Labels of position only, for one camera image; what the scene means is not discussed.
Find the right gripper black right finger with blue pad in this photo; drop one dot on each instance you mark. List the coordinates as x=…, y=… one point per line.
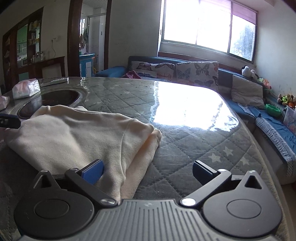
x=213, y=181

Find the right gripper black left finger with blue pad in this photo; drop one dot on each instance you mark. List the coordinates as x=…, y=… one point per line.
x=83, y=182

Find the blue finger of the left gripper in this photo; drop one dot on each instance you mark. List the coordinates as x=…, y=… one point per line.
x=14, y=121

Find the cream white sweater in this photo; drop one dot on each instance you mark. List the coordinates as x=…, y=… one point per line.
x=58, y=138

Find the pink plastic bag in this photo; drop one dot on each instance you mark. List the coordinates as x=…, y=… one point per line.
x=4, y=101

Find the white tissue pack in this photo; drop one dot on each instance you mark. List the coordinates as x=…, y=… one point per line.
x=26, y=88

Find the grey remote control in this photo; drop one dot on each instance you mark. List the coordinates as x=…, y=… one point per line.
x=52, y=81

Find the dark wooden cabinet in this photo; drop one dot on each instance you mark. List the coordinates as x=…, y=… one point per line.
x=23, y=57

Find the blue corner sofa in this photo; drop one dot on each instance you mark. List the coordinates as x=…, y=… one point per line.
x=275, y=133

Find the green bowl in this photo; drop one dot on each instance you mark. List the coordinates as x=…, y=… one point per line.
x=272, y=110

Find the blue white small cabinet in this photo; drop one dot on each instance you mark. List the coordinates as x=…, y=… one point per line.
x=86, y=65

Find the grey plain cushion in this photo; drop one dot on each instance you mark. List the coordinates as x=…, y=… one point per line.
x=246, y=92

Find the clear plastic storage box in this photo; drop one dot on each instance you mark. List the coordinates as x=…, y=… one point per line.
x=290, y=120

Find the butterfly cushion right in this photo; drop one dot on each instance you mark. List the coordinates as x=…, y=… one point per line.
x=198, y=73

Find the butterfly cushion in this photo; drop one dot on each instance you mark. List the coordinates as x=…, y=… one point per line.
x=198, y=73
x=153, y=70

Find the green plush toy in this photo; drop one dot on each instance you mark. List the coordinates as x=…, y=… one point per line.
x=287, y=100

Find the white plush toy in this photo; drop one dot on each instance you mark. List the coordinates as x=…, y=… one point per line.
x=248, y=73

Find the pink cloth on sofa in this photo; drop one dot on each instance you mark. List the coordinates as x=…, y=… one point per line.
x=131, y=75

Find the butterfly cushion left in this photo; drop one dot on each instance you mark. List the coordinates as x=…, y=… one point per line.
x=153, y=70

